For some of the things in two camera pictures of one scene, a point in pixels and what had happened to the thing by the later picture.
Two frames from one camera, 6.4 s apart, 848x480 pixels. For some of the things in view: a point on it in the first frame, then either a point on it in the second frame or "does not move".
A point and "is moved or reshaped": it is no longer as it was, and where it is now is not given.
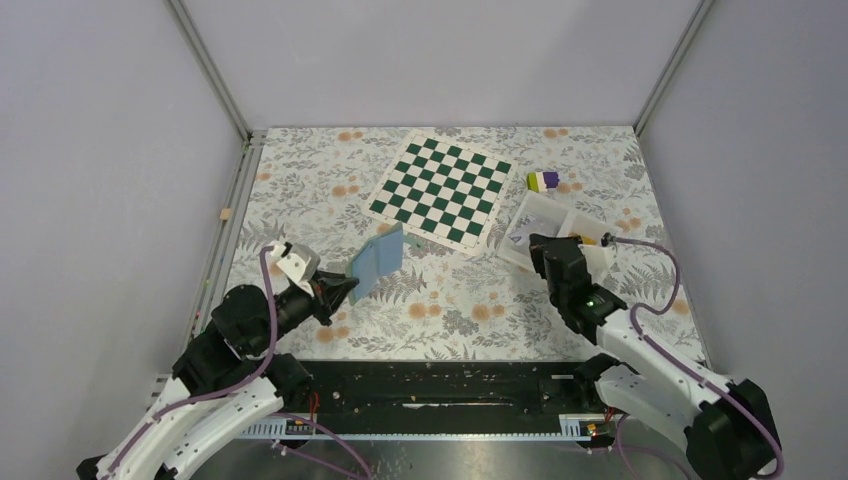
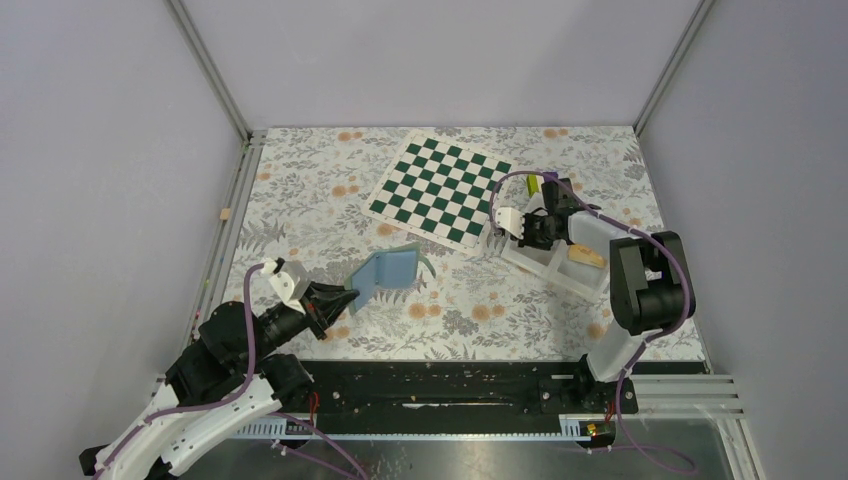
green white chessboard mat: [445, 189] does not move
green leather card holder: [380, 255] is moved or reshaped
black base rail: [419, 399] does not move
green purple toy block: [541, 181] does not move
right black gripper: [537, 242] → [526, 241]
